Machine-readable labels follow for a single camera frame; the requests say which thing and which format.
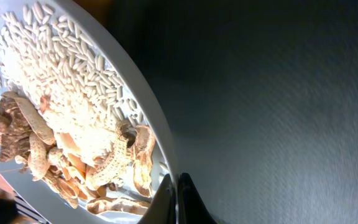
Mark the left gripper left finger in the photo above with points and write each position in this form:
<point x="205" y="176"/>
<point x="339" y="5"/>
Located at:
<point x="162" y="209"/>

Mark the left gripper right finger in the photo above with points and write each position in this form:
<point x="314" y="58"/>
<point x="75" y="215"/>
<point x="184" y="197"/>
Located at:
<point x="191" y="209"/>

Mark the food scraps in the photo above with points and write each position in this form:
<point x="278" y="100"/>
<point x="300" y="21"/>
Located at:
<point x="67" y="115"/>

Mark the grey plate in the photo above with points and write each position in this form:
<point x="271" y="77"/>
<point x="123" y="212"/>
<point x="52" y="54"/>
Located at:
<point x="37" y="194"/>

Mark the round black serving tray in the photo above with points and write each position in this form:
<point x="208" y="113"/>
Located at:
<point x="261" y="98"/>

